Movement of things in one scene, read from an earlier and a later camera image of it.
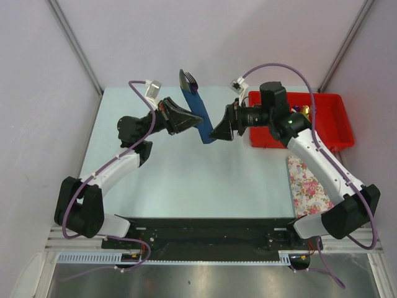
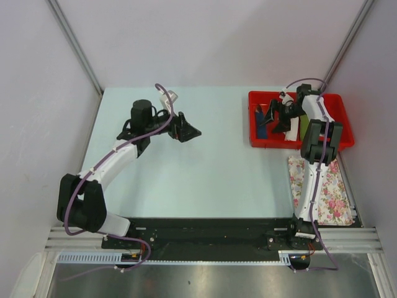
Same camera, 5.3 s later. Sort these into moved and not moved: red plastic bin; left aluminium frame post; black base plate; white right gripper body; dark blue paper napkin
Moved: white right gripper body; dark blue paper napkin
Not moved: black base plate; red plastic bin; left aluminium frame post
